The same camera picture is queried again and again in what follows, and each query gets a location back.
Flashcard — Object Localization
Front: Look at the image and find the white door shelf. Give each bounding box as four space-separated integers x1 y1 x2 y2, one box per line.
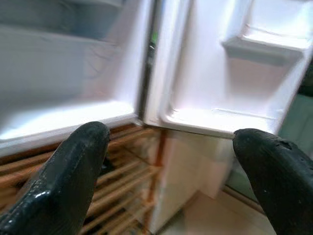
221 23 311 67

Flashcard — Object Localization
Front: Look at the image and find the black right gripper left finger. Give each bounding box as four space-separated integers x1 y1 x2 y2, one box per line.
0 121 110 235

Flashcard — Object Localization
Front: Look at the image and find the small grey white fridge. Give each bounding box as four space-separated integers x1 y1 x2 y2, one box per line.
0 0 158 157

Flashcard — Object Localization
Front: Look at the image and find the white cabinet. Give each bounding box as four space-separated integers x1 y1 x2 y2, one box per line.
148 129 238 235

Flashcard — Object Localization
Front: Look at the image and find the white fridge door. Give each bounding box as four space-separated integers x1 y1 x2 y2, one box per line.
143 0 313 141

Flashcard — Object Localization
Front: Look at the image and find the wooden slatted rack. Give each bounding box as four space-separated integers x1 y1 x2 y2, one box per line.
0 123 163 235

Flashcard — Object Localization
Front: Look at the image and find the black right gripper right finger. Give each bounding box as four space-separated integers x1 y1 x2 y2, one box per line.
232 128 313 235

